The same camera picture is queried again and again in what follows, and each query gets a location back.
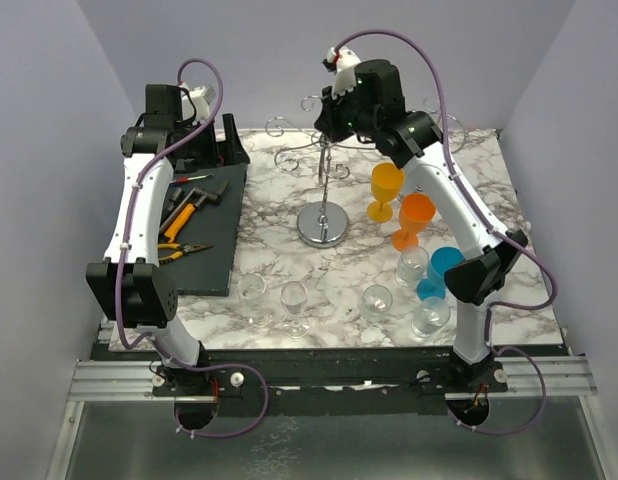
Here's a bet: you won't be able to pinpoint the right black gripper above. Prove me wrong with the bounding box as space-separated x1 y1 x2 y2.
314 80 378 144

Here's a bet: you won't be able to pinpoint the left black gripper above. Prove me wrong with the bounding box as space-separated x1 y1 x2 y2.
175 113 249 171

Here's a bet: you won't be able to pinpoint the chrome swirl wine glass rack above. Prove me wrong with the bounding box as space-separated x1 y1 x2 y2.
265 116 367 249

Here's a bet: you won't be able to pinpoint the dark grey box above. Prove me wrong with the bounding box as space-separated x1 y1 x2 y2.
163 164 248 297

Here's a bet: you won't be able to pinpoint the clear wine glass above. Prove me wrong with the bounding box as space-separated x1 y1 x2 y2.
238 273 275 326
411 297 451 340
359 284 393 327
395 245 429 287
280 281 310 338

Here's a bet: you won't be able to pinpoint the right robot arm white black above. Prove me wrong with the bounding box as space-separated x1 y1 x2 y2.
314 54 528 392

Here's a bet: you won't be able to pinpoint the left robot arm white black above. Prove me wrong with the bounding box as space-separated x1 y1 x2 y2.
86 82 223 395

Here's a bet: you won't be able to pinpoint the yellow plastic wine glass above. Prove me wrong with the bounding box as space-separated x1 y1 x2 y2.
367 162 405 223

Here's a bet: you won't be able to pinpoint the orange plastic wine glass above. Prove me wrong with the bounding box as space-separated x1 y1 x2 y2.
391 193 436 252

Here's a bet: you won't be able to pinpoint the blue plastic wine glass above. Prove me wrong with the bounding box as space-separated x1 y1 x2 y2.
416 246 464 301

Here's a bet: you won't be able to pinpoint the small dark socket tool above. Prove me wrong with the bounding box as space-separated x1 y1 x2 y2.
169 188 184 203

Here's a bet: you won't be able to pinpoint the grey orange hand tool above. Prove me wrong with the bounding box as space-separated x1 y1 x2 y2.
159 180 229 242

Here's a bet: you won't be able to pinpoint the blue handled screwdriver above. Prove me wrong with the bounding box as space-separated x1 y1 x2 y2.
170 174 214 185

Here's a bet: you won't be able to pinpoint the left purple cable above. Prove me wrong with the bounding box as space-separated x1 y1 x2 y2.
114 57 270 440

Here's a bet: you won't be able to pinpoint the purple cable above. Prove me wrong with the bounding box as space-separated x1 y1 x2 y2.
333 28 560 436
114 57 270 440

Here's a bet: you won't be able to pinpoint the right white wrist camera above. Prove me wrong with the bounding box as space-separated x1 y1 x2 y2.
323 46 361 99

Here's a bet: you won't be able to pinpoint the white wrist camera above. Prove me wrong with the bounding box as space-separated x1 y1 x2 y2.
323 46 361 99
180 83 216 122

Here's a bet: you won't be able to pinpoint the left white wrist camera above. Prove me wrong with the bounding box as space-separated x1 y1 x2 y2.
180 83 216 122

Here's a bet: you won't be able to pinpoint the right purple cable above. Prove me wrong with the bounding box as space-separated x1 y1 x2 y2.
333 28 560 436

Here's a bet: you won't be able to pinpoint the yellow handled pliers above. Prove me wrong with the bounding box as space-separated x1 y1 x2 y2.
158 243 213 266

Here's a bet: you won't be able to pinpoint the chrome spiral wire rack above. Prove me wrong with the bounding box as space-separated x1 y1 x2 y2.
420 98 470 155

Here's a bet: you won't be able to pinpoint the aluminium mounting rail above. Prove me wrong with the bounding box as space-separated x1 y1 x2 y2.
69 356 598 403

